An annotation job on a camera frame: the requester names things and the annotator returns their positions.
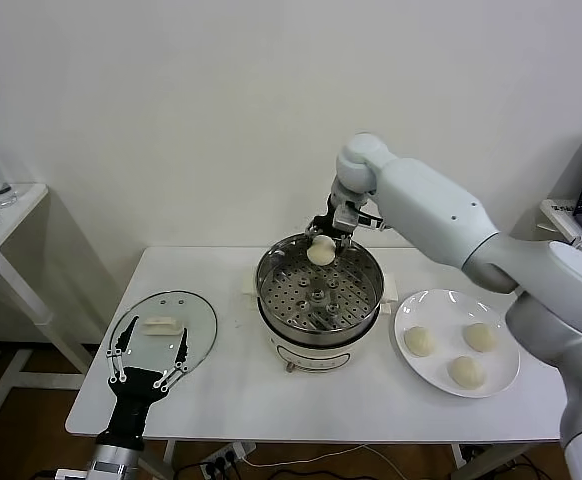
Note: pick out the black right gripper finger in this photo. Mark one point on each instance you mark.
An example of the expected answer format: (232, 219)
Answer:
(314, 228)
(344, 246)

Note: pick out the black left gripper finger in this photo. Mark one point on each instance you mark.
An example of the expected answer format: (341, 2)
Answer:
(182, 350)
(118, 345)

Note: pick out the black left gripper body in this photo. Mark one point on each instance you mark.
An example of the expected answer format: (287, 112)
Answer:
(133, 400)

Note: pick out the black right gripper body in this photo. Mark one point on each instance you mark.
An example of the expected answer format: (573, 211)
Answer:
(332, 220)

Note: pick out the white steamed baozi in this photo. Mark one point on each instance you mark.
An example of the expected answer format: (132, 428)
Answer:
(480, 336)
(320, 250)
(466, 372)
(419, 341)

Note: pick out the glass pot lid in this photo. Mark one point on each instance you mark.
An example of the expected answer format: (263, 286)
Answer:
(196, 320)

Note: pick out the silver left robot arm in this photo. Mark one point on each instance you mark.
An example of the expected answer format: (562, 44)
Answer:
(113, 460)

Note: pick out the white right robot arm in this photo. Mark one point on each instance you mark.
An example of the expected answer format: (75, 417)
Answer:
(431, 210)

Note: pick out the steel steamer basket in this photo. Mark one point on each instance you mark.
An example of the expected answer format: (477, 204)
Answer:
(291, 280)

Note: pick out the white power strip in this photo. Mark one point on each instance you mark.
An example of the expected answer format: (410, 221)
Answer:
(226, 456)

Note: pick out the white electric cooker base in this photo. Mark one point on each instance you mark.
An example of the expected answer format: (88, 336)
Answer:
(316, 355)

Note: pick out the white side table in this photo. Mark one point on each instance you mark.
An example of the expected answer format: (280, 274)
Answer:
(18, 200)

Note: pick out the white round plate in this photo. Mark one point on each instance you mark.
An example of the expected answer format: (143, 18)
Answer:
(496, 370)

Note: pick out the white laptop desk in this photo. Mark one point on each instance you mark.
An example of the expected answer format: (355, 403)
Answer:
(553, 220)

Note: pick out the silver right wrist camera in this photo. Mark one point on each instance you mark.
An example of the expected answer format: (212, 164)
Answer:
(346, 217)

